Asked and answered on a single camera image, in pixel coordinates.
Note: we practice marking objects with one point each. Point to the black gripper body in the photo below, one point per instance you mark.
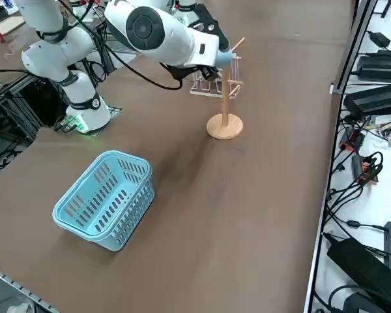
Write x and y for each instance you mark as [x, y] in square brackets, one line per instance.
[206, 16]

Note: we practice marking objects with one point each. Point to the light blue plastic cup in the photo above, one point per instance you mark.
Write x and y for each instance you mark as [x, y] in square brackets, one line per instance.
[224, 59]

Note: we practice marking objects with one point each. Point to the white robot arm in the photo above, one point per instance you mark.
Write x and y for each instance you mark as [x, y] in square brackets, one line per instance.
[169, 42]

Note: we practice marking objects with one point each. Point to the wooden cup tree rack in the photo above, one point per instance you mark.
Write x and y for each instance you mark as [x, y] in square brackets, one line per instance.
[225, 128]

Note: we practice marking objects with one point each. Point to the light blue plastic basket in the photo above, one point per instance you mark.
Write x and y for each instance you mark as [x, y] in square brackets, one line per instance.
[115, 203]

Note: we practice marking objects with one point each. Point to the small black power adapter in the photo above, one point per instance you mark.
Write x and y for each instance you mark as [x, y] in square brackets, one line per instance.
[381, 39]

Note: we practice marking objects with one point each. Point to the large black power supply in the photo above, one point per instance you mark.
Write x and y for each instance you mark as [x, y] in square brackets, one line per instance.
[374, 99]
[381, 65]
[361, 264]

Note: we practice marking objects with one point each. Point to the orange black connector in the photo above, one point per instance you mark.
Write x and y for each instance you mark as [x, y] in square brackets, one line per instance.
[352, 141]

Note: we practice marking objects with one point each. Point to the aluminium frame post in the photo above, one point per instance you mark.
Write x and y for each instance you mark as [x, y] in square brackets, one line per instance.
[355, 42]

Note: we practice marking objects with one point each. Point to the black equipment frame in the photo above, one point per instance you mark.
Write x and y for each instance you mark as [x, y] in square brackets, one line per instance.
[36, 101]

